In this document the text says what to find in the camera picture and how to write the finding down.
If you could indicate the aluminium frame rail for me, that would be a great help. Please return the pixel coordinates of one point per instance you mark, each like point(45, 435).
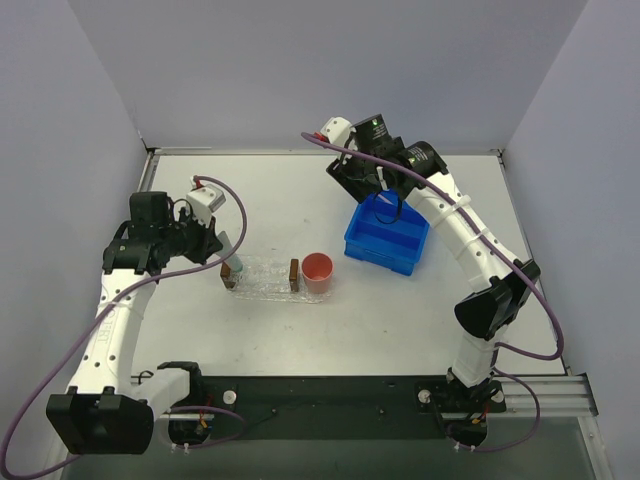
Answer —
point(558, 396)

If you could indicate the clear acrylic toothbrush holder rack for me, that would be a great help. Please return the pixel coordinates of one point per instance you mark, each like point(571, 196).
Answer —
point(263, 277)

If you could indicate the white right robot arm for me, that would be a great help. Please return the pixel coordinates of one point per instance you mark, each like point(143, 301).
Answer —
point(372, 161)

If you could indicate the clear textured glass tray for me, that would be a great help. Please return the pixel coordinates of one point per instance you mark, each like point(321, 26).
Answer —
point(304, 296)

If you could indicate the blue plastic compartment bin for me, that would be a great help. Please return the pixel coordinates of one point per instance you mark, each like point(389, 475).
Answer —
point(388, 235)

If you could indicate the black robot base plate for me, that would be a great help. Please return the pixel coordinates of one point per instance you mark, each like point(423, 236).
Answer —
point(406, 407)

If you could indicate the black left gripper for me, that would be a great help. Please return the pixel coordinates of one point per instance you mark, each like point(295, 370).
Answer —
point(204, 242)

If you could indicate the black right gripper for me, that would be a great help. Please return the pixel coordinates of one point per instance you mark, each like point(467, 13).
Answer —
point(351, 176)

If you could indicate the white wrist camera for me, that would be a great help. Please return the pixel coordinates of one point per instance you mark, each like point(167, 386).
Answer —
point(204, 200)
point(336, 131)

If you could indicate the pink plastic cup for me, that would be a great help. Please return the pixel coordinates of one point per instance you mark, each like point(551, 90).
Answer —
point(317, 271)

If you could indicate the white toothpaste tube green cap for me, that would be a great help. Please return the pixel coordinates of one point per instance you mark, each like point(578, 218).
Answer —
point(227, 253)

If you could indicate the pink toothbrush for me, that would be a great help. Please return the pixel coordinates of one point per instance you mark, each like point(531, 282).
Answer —
point(384, 199)

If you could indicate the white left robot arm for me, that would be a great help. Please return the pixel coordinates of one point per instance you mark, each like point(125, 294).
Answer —
point(102, 412)

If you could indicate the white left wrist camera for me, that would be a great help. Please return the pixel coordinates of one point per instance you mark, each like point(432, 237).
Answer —
point(204, 200)

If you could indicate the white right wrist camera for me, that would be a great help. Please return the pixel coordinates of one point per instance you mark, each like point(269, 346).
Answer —
point(336, 131)

